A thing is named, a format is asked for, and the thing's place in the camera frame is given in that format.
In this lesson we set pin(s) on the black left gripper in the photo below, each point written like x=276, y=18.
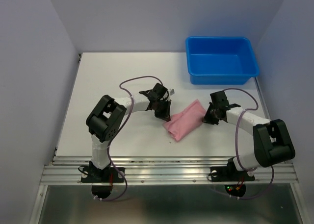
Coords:
x=165, y=115

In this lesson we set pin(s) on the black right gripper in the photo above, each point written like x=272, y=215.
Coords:
x=207, y=118

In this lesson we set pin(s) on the pink t-shirt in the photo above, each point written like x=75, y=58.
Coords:
x=183, y=123

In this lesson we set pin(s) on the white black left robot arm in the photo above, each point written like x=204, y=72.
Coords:
x=105, y=121

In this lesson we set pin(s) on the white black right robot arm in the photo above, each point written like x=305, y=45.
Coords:
x=271, y=140

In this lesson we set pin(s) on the blue plastic bin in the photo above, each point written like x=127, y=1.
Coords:
x=220, y=60

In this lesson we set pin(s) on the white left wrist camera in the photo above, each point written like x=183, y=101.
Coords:
x=171, y=91

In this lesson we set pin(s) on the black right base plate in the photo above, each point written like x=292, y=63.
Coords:
x=220, y=175

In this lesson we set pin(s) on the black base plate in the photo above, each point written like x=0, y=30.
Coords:
x=108, y=175
x=220, y=175

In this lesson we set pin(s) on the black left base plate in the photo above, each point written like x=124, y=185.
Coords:
x=108, y=175

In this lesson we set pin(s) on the aluminium mounting rail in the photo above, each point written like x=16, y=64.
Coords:
x=160, y=170

